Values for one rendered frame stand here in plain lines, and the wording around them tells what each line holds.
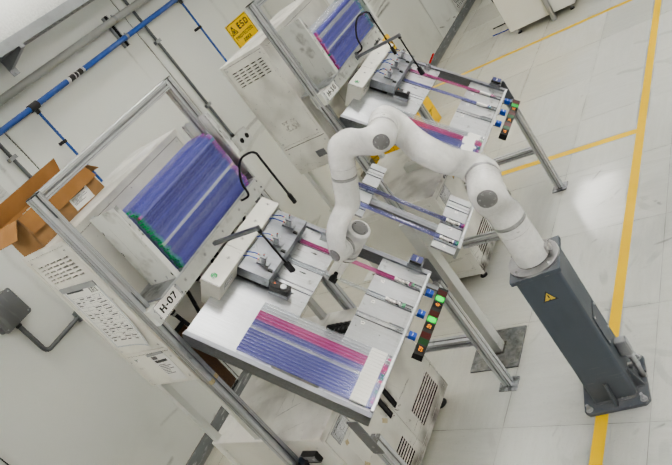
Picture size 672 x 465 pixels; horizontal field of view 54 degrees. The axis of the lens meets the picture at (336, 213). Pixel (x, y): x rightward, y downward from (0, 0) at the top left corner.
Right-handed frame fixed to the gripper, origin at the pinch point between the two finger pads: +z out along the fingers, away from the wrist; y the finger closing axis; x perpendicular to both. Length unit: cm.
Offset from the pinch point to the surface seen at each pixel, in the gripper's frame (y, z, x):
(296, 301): 16.9, 2.4, -8.0
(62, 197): 29, -1, -101
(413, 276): -16.0, -4.0, 27.4
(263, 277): 16.9, -0.9, -23.0
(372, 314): 9.0, -2.5, 19.3
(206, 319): 39, 7, -33
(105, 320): 50, 25, -67
